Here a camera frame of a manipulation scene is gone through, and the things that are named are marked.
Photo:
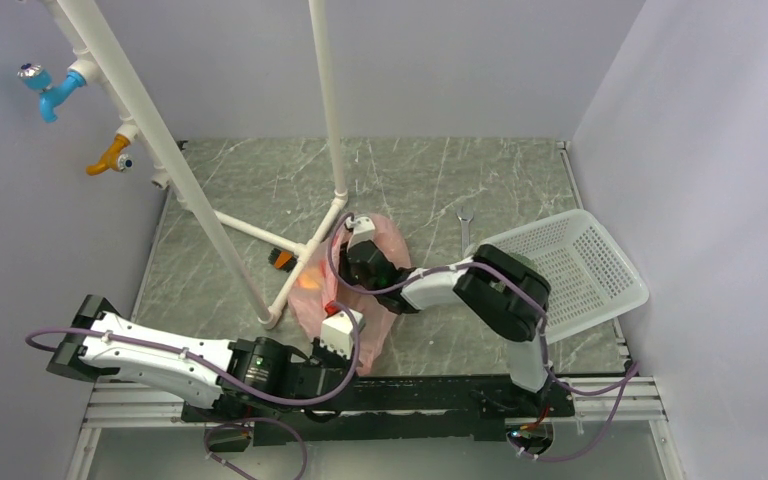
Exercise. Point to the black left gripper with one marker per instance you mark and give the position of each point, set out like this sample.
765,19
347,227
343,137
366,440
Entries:
340,359

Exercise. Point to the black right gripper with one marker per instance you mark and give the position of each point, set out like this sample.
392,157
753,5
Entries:
344,269

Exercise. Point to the fake green avocado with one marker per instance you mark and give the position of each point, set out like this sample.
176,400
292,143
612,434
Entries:
523,255

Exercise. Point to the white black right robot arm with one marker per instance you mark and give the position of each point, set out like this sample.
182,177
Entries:
503,290

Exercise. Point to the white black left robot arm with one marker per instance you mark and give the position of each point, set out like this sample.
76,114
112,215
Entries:
222,377

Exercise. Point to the fake orange fruit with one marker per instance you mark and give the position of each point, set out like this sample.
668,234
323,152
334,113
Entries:
311,279

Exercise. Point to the orange black brush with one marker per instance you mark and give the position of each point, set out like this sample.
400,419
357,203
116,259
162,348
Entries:
282,260

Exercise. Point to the silver open-end wrench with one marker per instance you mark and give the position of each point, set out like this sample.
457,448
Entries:
465,215

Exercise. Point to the white perforated plastic basket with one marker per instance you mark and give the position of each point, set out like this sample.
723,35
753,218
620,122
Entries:
592,280

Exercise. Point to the orange plastic faucet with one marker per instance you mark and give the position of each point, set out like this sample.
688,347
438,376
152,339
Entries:
114,158

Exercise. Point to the blue plastic faucet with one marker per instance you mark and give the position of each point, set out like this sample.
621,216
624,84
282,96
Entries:
51,95

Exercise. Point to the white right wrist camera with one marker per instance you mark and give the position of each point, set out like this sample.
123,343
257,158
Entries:
360,229

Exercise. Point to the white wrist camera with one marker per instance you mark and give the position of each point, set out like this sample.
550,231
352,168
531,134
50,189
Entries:
338,329
360,229

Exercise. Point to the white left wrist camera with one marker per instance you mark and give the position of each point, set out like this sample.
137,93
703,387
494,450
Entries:
338,329

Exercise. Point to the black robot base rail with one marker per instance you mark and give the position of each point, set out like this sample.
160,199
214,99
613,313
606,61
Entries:
480,407

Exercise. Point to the white PVC pipe frame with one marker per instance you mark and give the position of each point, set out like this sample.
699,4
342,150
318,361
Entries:
100,58

